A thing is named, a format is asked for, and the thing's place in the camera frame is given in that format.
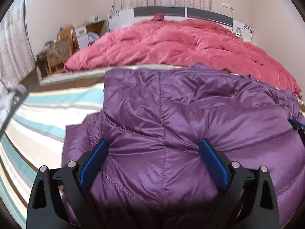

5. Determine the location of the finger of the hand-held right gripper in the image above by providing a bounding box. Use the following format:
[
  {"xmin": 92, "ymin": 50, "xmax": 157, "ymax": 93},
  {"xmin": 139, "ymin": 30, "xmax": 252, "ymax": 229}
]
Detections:
[{"xmin": 288, "ymin": 118, "xmax": 305, "ymax": 139}]

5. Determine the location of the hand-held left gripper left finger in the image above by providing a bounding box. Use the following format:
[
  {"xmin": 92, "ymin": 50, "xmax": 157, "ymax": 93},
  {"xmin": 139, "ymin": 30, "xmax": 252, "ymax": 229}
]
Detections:
[{"xmin": 26, "ymin": 138, "xmax": 109, "ymax": 229}]

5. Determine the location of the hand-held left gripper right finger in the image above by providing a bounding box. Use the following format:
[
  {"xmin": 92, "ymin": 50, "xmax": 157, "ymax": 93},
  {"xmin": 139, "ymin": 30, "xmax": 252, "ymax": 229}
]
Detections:
[{"xmin": 199, "ymin": 138, "xmax": 279, "ymax": 229}]

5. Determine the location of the purple down jacket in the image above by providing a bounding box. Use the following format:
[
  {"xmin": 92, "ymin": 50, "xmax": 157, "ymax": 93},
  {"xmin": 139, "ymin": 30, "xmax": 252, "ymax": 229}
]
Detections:
[{"xmin": 61, "ymin": 63, "xmax": 305, "ymax": 229}]

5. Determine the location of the striped bed sheet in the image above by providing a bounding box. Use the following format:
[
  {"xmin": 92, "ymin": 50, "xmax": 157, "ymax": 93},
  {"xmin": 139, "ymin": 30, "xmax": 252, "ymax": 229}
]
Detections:
[{"xmin": 0, "ymin": 69, "xmax": 112, "ymax": 227}]

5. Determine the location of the wooden desk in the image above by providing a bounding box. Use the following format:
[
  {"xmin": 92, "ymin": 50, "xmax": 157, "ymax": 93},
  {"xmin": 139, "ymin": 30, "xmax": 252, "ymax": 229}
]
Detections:
[{"xmin": 36, "ymin": 52, "xmax": 65, "ymax": 77}]

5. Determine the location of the wooden chair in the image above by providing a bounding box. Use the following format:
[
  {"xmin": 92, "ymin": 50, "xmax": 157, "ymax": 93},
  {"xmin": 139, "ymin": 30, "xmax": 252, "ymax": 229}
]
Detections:
[
  {"xmin": 46, "ymin": 39, "xmax": 73, "ymax": 74},
  {"xmin": 58, "ymin": 27, "xmax": 78, "ymax": 50}
]

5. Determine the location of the red comforter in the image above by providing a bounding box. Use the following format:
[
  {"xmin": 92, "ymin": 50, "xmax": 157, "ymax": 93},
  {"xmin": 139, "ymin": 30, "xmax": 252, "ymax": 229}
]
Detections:
[{"xmin": 64, "ymin": 17, "xmax": 303, "ymax": 98}]

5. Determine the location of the white plastic bag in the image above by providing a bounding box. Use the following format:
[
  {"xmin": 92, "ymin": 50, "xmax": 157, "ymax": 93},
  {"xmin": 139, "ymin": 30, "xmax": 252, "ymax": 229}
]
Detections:
[{"xmin": 87, "ymin": 32, "xmax": 100, "ymax": 46}]

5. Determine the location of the white cabinet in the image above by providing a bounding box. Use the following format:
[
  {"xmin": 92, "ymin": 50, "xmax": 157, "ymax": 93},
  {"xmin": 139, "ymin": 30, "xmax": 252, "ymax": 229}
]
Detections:
[{"xmin": 75, "ymin": 24, "xmax": 90, "ymax": 50}]

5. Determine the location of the wooden cabinet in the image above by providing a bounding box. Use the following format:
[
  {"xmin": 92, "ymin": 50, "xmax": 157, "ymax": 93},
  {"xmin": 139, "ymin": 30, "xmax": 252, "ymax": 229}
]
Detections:
[{"xmin": 84, "ymin": 20, "xmax": 108, "ymax": 39}]

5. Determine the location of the white printed side curtain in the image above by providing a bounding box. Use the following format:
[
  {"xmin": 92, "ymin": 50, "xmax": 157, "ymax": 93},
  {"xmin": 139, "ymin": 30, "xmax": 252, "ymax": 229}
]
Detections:
[{"xmin": 0, "ymin": 0, "xmax": 36, "ymax": 93}]

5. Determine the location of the white and grey headboard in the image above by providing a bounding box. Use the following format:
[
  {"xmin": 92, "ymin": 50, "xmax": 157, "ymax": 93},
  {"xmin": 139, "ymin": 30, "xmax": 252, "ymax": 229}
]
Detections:
[{"xmin": 108, "ymin": 6, "xmax": 254, "ymax": 41}]

